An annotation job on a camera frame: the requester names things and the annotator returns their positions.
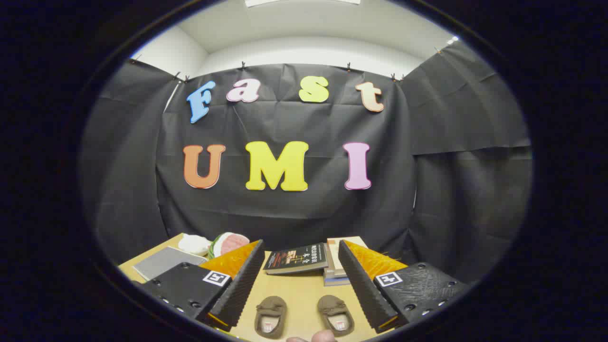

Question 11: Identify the black cover book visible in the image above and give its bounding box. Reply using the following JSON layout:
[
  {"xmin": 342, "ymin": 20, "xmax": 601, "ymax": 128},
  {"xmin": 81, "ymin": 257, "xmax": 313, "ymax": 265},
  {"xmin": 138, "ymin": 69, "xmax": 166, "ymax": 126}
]
[{"xmin": 263, "ymin": 242, "xmax": 329, "ymax": 276}]

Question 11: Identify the watermelon slice plush toy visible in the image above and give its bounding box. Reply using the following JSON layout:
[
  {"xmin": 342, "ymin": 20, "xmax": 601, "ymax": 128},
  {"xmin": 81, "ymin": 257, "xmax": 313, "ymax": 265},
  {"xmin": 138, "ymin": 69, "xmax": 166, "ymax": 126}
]
[{"xmin": 208, "ymin": 232, "xmax": 250, "ymax": 259}]

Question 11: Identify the fabric storage box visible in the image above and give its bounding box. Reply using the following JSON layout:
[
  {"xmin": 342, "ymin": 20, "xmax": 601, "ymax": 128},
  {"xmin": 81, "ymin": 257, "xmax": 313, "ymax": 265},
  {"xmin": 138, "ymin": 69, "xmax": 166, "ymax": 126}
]
[{"xmin": 133, "ymin": 246, "xmax": 208, "ymax": 281}]

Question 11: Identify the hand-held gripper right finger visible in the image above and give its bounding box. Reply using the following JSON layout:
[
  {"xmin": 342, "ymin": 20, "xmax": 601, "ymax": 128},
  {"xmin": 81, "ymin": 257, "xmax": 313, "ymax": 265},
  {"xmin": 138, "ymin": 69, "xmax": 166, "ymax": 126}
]
[{"xmin": 338, "ymin": 239, "xmax": 471, "ymax": 334}]

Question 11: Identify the ceiling light panel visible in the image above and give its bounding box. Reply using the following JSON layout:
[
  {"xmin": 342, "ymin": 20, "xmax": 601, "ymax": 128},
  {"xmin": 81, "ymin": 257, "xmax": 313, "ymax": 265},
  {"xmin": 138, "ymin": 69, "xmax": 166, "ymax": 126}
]
[{"xmin": 245, "ymin": 0, "xmax": 361, "ymax": 7}]

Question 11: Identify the white plush toy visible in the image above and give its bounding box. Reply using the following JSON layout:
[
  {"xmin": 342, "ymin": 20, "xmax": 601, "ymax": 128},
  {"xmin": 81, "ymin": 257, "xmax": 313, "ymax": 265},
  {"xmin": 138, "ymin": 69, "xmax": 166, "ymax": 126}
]
[{"xmin": 178, "ymin": 234, "xmax": 212, "ymax": 257}]

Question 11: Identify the beige cover book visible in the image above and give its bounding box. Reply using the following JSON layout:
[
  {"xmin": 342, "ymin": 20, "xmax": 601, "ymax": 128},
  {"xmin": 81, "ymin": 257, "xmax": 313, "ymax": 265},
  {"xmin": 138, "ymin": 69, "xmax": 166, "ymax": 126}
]
[{"xmin": 325, "ymin": 236, "xmax": 369, "ymax": 279}]

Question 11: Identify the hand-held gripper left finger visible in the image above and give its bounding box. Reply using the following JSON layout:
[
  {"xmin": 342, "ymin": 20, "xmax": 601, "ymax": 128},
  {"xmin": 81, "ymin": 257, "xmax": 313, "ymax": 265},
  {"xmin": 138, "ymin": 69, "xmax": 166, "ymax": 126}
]
[{"xmin": 138, "ymin": 239, "xmax": 266, "ymax": 332}]

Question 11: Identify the brown fuzzy shoe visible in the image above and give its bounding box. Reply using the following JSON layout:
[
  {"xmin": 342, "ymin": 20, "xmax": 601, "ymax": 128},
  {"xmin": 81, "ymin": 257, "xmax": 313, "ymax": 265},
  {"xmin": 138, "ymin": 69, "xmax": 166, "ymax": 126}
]
[
  {"xmin": 254, "ymin": 296, "xmax": 287, "ymax": 339},
  {"xmin": 317, "ymin": 295, "xmax": 355, "ymax": 337}
]

